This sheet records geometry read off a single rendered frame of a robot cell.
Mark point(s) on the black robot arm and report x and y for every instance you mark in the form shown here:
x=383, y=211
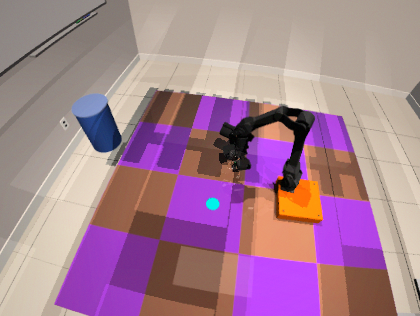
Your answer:
x=291, y=171

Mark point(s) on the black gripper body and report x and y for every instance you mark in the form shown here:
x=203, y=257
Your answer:
x=243, y=163

